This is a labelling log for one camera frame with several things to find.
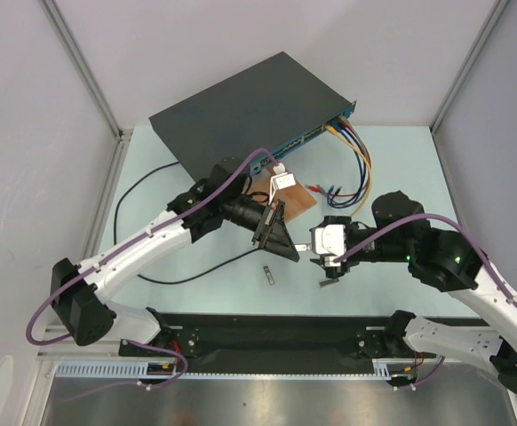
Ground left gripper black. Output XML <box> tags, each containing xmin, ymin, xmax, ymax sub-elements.
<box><xmin>221</xmin><ymin>196</ymin><xmax>298</xmax><ymax>262</ymax></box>

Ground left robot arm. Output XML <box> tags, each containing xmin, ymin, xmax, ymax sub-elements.
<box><xmin>51</xmin><ymin>157</ymin><xmax>299</xmax><ymax>355</ymax></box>

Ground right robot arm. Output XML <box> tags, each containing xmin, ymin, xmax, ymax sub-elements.
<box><xmin>310</xmin><ymin>191</ymin><xmax>517</xmax><ymax>394</ymax></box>

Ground wooden board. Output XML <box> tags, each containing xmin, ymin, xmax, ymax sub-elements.
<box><xmin>249</xmin><ymin>176</ymin><xmax>317</xmax><ymax>222</ymax></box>

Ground light blue table mat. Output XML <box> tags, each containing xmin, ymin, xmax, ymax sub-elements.
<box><xmin>101</xmin><ymin>126</ymin><xmax>473</xmax><ymax>318</ymax></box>

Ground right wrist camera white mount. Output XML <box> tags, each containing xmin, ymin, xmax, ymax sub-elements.
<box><xmin>310</xmin><ymin>224</ymin><xmax>346</xmax><ymax>256</ymax></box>

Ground red ethernet cable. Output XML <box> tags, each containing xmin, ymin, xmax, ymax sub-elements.
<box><xmin>306</xmin><ymin>115</ymin><xmax>370</xmax><ymax>197</ymax></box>

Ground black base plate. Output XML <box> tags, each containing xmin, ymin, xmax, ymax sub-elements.
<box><xmin>118</xmin><ymin>313</ymin><xmax>414</xmax><ymax>375</ymax></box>

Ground black network switch blue front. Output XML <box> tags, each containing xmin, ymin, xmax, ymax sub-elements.
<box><xmin>149</xmin><ymin>52</ymin><xmax>356</xmax><ymax>180</ymax></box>

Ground blue ethernet cable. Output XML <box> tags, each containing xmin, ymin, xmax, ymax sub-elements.
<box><xmin>328</xmin><ymin>120</ymin><xmax>372</xmax><ymax>209</ymax></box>

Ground grey ethernet cable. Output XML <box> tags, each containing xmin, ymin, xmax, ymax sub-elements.
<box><xmin>316</xmin><ymin>115</ymin><xmax>370</xmax><ymax>197</ymax></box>

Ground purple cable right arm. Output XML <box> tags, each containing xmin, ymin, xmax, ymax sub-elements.
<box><xmin>332</xmin><ymin>213</ymin><xmax>517</xmax><ymax>391</ymax></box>

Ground black ethernet cable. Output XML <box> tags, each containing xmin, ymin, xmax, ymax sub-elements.
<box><xmin>113</xmin><ymin>162</ymin><xmax>259</xmax><ymax>284</ymax></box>

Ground aluminium rail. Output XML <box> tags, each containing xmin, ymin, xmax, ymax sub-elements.
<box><xmin>36</xmin><ymin>323</ymin><xmax>517</xmax><ymax>378</ymax></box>

